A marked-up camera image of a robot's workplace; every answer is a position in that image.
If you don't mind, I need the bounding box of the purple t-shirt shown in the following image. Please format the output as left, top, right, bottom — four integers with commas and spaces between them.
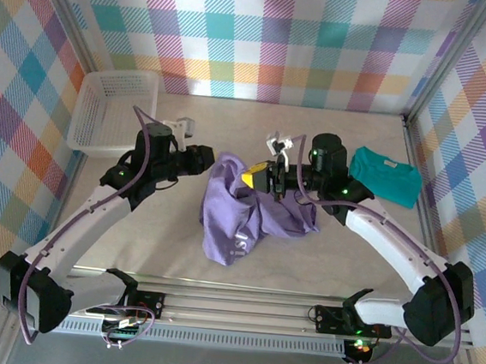
194, 149, 327, 276

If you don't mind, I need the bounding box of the folded teal t-shirt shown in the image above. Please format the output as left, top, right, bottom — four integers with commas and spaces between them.
344, 144, 426, 210

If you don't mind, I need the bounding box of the white plastic mesh basket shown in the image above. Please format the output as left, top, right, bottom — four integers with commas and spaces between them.
65, 63, 162, 164

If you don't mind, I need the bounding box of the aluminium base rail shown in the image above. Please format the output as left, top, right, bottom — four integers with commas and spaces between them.
62, 262, 480, 352

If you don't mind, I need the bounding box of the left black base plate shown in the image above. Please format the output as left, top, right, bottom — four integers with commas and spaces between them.
124, 289, 168, 320

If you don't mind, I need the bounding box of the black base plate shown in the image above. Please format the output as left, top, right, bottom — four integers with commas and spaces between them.
124, 289, 168, 320
312, 303, 395, 340

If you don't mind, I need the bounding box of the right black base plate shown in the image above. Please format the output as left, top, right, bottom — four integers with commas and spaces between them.
312, 303, 395, 340

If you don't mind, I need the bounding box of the grey slotted cable duct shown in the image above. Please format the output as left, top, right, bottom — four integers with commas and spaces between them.
56, 312, 349, 361

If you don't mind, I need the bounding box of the aluminium frame corner post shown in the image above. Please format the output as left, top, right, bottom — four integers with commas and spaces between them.
21, 0, 105, 75
403, 0, 486, 131

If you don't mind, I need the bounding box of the left wired controller board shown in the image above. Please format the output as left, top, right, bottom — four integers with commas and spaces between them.
99, 301, 158, 354

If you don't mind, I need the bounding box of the wired controller board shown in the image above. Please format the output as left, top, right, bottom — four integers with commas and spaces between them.
99, 301, 158, 354
342, 336, 380, 364

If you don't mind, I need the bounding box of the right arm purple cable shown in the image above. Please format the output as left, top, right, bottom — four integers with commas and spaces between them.
265, 132, 483, 364

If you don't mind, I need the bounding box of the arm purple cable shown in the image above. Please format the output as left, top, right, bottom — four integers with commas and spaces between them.
14, 95, 177, 357
265, 132, 483, 364

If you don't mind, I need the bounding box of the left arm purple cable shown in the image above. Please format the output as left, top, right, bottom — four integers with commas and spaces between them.
14, 95, 177, 357

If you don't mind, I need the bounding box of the right wired controller board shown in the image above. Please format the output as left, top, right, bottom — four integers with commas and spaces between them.
342, 336, 380, 364

